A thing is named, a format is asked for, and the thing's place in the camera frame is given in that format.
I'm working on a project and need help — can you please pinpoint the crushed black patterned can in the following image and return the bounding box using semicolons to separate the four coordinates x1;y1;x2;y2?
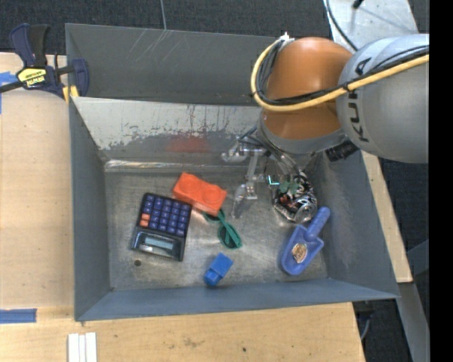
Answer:
272;174;319;225

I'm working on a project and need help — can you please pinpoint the blue toy shovel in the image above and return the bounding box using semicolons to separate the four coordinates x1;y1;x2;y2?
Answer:
279;206;331;277

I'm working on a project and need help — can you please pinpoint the grey metal bin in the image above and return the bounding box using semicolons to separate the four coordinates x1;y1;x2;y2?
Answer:
64;23;402;322

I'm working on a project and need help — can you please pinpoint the brown and white shell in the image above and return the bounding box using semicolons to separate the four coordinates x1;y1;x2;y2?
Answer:
291;242;308;262

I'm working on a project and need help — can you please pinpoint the black and blue calculator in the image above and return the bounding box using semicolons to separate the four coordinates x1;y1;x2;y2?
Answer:
129;192;193;262

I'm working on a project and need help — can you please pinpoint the orange toy brick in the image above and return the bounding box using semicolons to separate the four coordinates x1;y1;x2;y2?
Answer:
172;171;228;217

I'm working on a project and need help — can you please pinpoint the small blue toy block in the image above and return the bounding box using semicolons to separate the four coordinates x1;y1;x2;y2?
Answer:
203;252;235;288

